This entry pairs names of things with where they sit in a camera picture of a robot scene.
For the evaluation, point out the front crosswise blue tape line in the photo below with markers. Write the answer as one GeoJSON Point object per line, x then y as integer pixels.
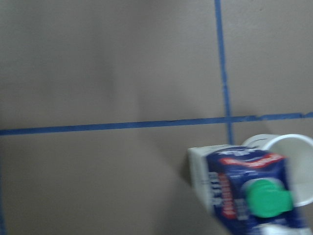
{"type": "Point", "coordinates": [151, 124]}

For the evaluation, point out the center lengthwise blue tape line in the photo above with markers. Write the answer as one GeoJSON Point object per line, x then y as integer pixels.
{"type": "Point", "coordinates": [223, 70]}

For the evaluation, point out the white smiley ceramic cup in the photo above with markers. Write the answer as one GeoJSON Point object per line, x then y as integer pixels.
{"type": "Point", "coordinates": [299, 151]}

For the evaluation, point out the blue milk carton green cap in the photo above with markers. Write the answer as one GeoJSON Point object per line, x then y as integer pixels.
{"type": "Point", "coordinates": [247, 189]}

